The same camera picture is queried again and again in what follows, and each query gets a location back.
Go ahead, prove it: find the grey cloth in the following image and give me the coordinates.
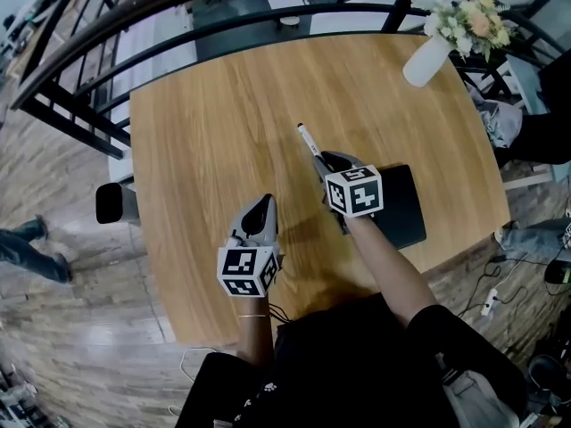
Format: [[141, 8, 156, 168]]
[[477, 99, 524, 150]]

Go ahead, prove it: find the black round bin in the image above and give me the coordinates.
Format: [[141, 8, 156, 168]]
[[527, 353, 571, 403]]

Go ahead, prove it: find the black cable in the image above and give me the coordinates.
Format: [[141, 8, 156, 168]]
[[457, 256, 552, 320]]

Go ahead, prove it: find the white vase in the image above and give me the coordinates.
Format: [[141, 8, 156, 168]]
[[401, 35, 457, 89]]

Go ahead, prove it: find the person's right forearm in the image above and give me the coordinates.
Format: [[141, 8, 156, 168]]
[[343, 214, 439, 329]]

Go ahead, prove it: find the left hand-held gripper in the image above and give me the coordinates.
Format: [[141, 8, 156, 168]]
[[216, 193, 284, 300]]

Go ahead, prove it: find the wooden desk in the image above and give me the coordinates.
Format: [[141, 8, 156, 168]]
[[128, 33, 512, 348]]

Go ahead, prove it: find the white cable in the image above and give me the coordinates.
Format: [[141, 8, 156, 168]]
[[179, 347, 220, 383]]

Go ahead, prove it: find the person's black clothing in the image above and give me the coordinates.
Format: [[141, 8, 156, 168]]
[[175, 292, 528, 428]]

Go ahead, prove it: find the black stationery case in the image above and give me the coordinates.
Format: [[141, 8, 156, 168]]
[[368, 163, 428, 251]]

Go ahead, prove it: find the white stationery pen black cap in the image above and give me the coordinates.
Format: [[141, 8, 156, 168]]
[[296, 122, 326, 161]]

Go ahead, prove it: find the pale flower bouquet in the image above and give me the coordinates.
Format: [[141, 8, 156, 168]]
[[422, 0, 513, 63]]

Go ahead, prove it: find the black chair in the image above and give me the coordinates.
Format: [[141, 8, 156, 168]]
[[95, 182, 140, 226]]

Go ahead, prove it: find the grey bag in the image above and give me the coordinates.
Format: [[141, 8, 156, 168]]
[[439, 366, 522, 428]]

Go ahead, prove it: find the black metal railing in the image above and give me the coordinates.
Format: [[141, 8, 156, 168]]
[[10, 0, 571, 161]]

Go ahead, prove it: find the white power strip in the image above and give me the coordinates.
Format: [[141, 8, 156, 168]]
[[480, 287, 500, 317]]

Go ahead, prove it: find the person's left forearm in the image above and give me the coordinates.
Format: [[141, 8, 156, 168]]
[[235, 295, 276, 368]]

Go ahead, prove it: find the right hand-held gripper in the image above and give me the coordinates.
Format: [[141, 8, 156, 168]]
[[312, 150, 385, 236]]

